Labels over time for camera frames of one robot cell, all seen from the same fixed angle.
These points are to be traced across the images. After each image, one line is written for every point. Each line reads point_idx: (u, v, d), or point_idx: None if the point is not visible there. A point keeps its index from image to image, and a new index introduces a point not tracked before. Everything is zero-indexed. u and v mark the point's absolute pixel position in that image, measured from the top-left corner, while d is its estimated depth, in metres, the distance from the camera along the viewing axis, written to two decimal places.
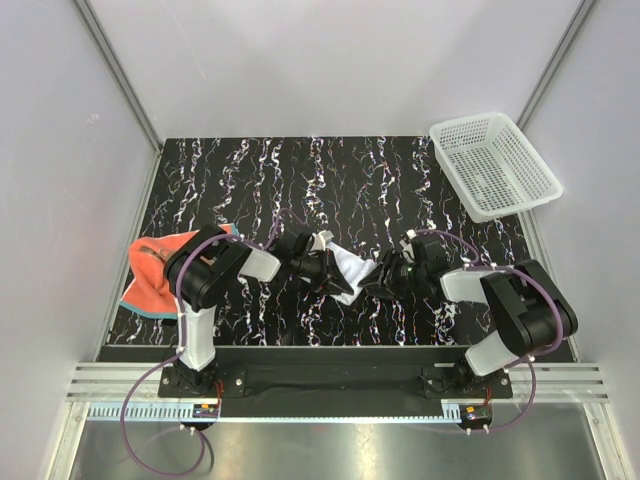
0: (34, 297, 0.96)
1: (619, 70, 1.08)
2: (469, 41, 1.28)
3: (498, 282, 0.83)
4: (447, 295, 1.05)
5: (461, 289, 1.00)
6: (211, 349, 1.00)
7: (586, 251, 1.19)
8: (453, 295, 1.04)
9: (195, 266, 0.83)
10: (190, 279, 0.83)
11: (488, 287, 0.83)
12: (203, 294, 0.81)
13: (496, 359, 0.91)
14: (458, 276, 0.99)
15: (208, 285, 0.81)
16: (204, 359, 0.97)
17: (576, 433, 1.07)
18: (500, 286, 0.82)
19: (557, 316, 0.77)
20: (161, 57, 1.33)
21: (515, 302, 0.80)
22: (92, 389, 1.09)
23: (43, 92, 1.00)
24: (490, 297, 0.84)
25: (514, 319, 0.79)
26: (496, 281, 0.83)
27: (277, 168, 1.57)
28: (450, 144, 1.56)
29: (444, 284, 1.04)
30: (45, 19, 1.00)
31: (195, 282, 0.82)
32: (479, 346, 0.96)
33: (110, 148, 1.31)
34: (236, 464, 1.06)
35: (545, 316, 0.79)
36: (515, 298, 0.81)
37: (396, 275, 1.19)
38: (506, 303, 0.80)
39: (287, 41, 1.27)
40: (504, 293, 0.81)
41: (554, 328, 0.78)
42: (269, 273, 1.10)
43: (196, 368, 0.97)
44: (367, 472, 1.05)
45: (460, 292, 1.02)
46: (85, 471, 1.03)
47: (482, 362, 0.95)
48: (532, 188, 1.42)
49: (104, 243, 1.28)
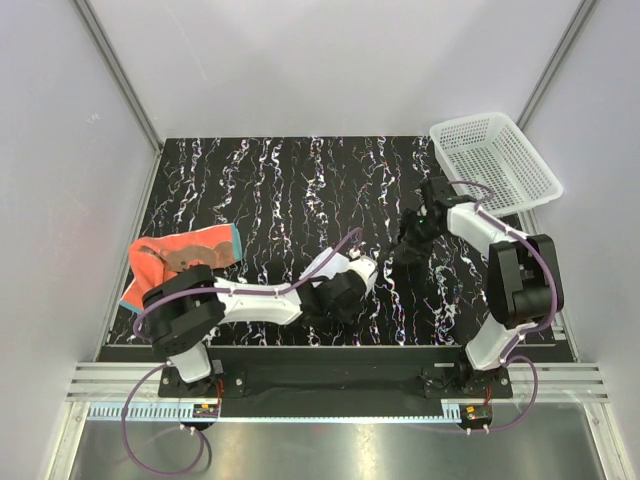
0: (33, 298, 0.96)
1: (620, 69, 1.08)
2: (469, 42, 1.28)
3: (507, 253, 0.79)
4: (449, 226, 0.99)
5: (467, 234, 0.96)
6: (208, 363, 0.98)
7: (586, 251, 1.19)
8: (452, 229, 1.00)
9: (165, 309, 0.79)
10: (156, 322, 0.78)
11: (494, 256, 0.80)
12: (159, 343, 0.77)
13: (491, 344, 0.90)
14: (476, 225, 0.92)
15: (166, 338, 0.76)
16: (194, 376, 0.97)
17: (576, 433, 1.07)
18: (505, 259, 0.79)
19: (554, 292, 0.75)
20: (162, 57, 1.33)
21: (512, 278, 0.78)
22: (92, 389, 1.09)
23: (43, 93, 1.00)
24: (491, 265, 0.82)
25: (506, 290, 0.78)
26: (505, 252, 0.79)
27: (277, 169, 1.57)
28: (450, 144, 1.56)
29: (449, 214, 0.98)
30: (44, 18, 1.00)
31: (159, 326, 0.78)
32: (478, 340, 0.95)
33: (110, 147, 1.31)
34: (236, 464, 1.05)
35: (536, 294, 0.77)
36: (512, 274, 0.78)
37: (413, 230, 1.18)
38: (503, 275, 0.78)
39: (287, 41, 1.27)
40: (506, 267, 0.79)
41: (545, 302, 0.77)
42: (292, 313, 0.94)
43: (189, 380, 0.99)
44: (366, 473, 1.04)
45: (463, 234, 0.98)
46: (85, 471, 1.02)
47: (477, 352, 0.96)
48: (532, 187, 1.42)
49: (104, 242, 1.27)
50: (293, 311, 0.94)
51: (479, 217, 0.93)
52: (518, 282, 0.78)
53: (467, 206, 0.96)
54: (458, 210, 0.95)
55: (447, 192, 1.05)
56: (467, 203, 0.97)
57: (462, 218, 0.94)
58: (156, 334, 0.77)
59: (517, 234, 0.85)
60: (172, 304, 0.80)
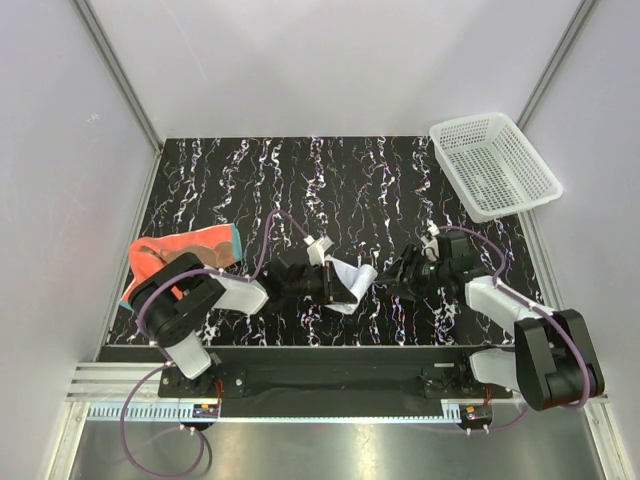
0: (33, 299, 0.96)
1: (620, 68, 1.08)
2: (469, 42, 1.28)
3: (535, 333, 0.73)
4: (468, 301, 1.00)
5: (489, 309, 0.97)
6: (208, 355, 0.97)
7: (587, 251, 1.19)
8: (473, 303, 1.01)
9: (162, 298, 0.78)
10: (153, 312, 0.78)
11: (520, 336, 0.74)
12: (164, 331, 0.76)
13: (499, 377, 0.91)
14: (493, 298, 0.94)
15: (169, 324, 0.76)
16: (198, 369, 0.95)
17: (576, 433, 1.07)
18: (534, 340, 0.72)
19: (586, 379, 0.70)
20: (161, 57, 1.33)
21: (544, 360, 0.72)
22: (91, 389, 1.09)
23: (43, 93, 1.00)
24: (518, 346, 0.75)
25: (539, 374, 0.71)
26: (533, 332, 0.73)
27: (277, 169, 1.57)
28: (450, 144, 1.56)
29: (466, 289, 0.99)
30: (45, 19, 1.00)
31: (159, 315, 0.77)
32: (488, 361, 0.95)
33: (110, 147, 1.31)
34: (236, 464, 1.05)
35: (571, 378, 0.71)
36: (543, 354, 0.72)
37: (418, 272, 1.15)
38: (534, 358, 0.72)
39: (287, 41, 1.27)
40: (537, 348, 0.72)
41: (580, 390, 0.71)
42: (262, 300, 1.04)
43: (194, 376, 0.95)
44: (366, 473, 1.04)
45: (485, 308, 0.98)
46: (85, 471, 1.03)
47: (483, 370, 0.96)
48: (532, 187, 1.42)
49: (104, 242, 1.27)
50: (263, 296, 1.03)
51: (499, 292, 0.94)
52: (551, 364, 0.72)
53: (483, 280, 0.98)
54: (475, 284, 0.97)
55: (465, 258, 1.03)
56: (481, 277, 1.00)
57: (481, 293, 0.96)
58: (157, 324, 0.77)
59: (541, 309, 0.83)
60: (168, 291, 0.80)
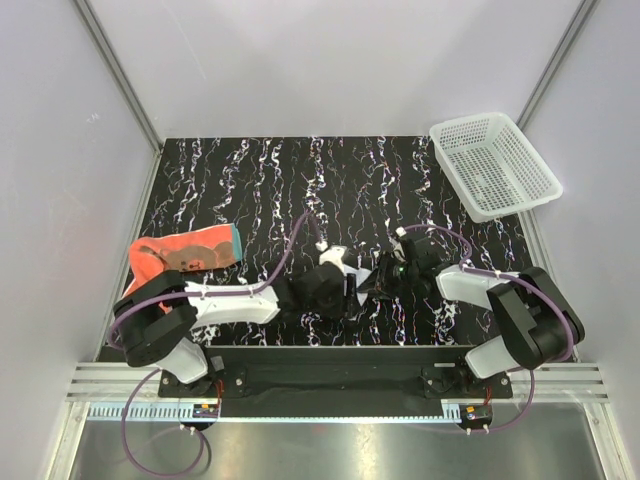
0: (34, 299, 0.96)
1: (621, 67, 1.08)
2: (469, 42, 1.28)
3: (507, 296, 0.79)
4: (444, 293, 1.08)
5: (457, 289, 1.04)
6: (203, 361, 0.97)
7: (587, 250, 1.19)
8: (448, 293, 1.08)
9: (135, 320, 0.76)
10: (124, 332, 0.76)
11: (495, 301, 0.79)
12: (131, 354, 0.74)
13: (497, 364, 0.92)
14: (456, 276, 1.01)
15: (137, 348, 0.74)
16: (192, 375, 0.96)
17: (576, 433, 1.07)
18: (507, 301, 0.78)
19: (566, 326, 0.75)
20: (162, 57, 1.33)
21: (523, 317, 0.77)
22: (92, 389, 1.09)
23: (43, 93, 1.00)
24: (497, 310, 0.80)
25: (523, 334, 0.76)
26: (504, 294, 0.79)
27: (277, 169, 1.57)
28: (450, 144, 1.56)
29: (440, 283, 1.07)
30: (44, 18, 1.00)
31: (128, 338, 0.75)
32: (482, 353, 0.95)
33: (110, 147, 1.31)
34: (236, 464, 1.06)
35: (554, 329, 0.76)
36: (522, 313, 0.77)
37: (389, 276, 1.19)
38: (514, 318, 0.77)
39: (287, 40, 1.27)
40: (514, 307, 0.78)
41: (563, 341, 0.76)
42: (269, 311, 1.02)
43: (187, 381, 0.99)
44: (367, 473, 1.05)
45: (457, 292, 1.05)
46: (85, 472, 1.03)
47: (483, 368, 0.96)
48: (531, 187, 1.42)
49: (104, 242, 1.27)
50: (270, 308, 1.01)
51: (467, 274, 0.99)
52: (530, 319, 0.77)
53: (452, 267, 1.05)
54: (443, 274, 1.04)
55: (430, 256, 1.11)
56: (448, 266, 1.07)
57: (449, 279, 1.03)
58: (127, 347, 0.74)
59: (509, 274, 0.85)
60: (143, 310, 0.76)
